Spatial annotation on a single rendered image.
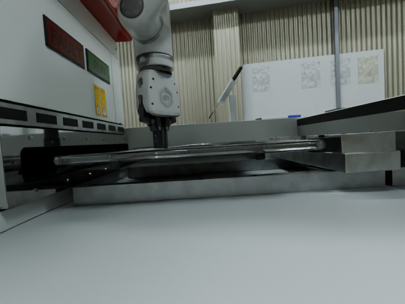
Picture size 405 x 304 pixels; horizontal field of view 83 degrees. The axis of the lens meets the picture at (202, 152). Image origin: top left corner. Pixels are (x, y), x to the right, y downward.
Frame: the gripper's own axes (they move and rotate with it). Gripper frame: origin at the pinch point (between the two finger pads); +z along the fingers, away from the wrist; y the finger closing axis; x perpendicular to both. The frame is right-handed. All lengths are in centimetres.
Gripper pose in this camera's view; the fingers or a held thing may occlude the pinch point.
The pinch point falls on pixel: (160, 139)
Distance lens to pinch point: 54.5
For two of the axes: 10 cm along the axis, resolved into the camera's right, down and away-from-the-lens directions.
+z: 0.6, 10.0, 0.5
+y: 5.8, -0.8, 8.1
